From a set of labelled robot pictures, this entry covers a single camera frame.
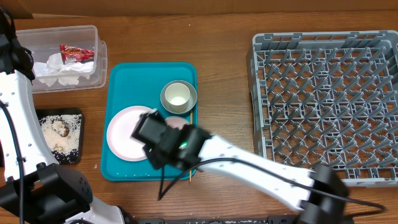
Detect small white plate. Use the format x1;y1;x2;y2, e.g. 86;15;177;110
165;116;190;129

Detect white napkin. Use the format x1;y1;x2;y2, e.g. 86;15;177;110
33;53;94;87

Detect grey bowl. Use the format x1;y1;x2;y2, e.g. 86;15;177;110
160;80;197;114

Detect cream cup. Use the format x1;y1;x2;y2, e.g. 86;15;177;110
165;83;190;113

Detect red snack wrapper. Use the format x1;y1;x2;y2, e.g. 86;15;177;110
60;45;95;64

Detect large pink plate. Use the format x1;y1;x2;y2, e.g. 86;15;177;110
106;106;150;162

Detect brown food chunk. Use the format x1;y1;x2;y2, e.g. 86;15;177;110
53;120;70;137

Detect rice food scraps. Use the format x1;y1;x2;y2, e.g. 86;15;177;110
39;114;82;164

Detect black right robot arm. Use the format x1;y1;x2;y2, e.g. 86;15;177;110
132;119;350;223

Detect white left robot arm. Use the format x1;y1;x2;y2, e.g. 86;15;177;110
1;34;129;223

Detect wooden chopstick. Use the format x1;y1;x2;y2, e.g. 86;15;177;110
189;111;193;184

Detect clear plastic bin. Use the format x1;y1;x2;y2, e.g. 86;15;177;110
16;26;108;93

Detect teal serving tray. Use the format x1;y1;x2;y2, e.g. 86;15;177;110
101;62;197;182

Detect black tray bin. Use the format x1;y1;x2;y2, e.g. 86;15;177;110
36;108;85;165

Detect grey dish rack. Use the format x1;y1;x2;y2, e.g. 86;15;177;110
247;30;397;187

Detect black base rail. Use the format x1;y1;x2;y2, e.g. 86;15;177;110
134;215;297;224

